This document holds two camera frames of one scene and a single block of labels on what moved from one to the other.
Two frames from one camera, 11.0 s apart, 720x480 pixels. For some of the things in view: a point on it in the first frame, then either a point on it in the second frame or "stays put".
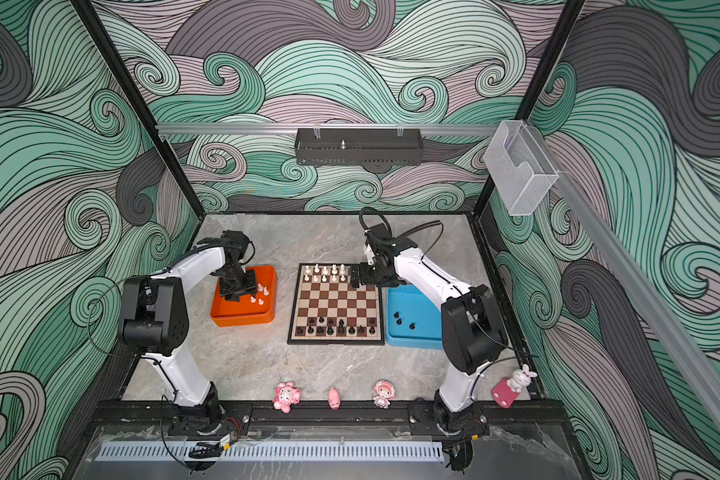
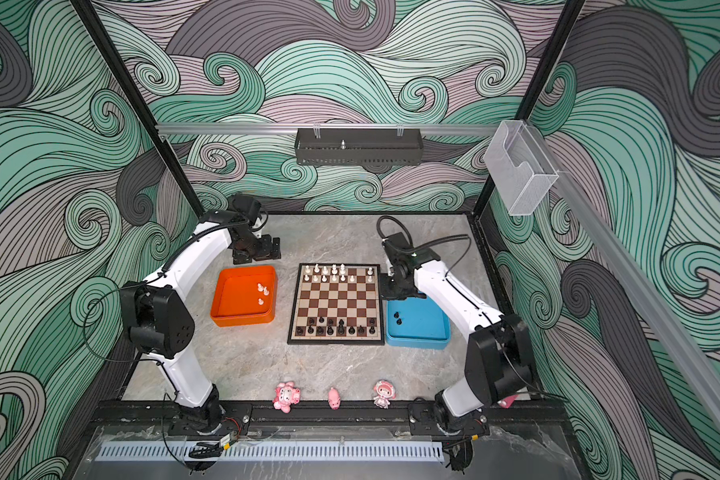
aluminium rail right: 692,359 stays put
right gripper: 365,276 → 386,292
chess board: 327,310 stays put
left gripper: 251,287 → 266,252
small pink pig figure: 334,398 stays put
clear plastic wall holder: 519,167 stays put
